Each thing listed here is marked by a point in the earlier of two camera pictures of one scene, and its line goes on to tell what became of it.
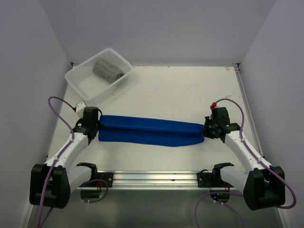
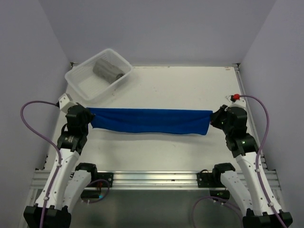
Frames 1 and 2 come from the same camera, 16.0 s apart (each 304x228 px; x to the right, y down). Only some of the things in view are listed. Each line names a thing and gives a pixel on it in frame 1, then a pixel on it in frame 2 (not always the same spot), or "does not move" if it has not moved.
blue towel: (149, 133) → (152, 120)
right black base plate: (211, 179) does not move
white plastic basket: (97, 76) does not move
